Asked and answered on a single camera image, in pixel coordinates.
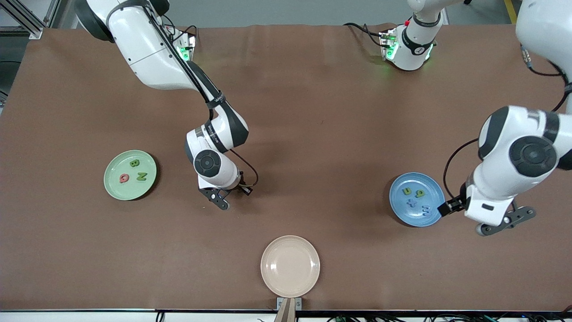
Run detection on blue plate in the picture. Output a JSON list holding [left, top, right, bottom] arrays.
[[389, 172, 446, 227]]

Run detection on brown table cover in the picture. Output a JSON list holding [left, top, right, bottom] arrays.
[[0, 23, 572, 311]]

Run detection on beige plate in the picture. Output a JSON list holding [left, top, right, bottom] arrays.
[[261, 235, 320, 298]]

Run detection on light green plate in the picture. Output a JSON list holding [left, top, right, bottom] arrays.
[[104, 150, 158, 201]]

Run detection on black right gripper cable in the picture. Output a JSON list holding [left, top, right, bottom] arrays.
[[147, 13, 260, 193]]

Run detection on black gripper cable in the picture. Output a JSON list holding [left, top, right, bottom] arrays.
[[442, 42, 572, 202], [147, 13, 260, 193]]

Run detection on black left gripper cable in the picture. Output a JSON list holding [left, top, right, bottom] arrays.
[[442, 42, 572, 202]]

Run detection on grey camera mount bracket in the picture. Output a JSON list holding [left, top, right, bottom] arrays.
[[277, 297, 302, 322]]

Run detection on black right arm base cable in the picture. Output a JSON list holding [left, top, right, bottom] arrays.
[[163, 16, 198, 45]]

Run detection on black arm base cable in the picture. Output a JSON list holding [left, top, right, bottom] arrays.
[[163, 16, 198, 45], [343, 22, 389, 47]]

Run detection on white table edge rail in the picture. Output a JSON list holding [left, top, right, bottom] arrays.
[[0, 309, 572, 322]]

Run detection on black left arm base cable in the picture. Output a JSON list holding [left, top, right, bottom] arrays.
[[343, 22, 389, 47]]

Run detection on aluminium frame profile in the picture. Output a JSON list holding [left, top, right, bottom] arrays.
[[0, 0, 61, 40]]

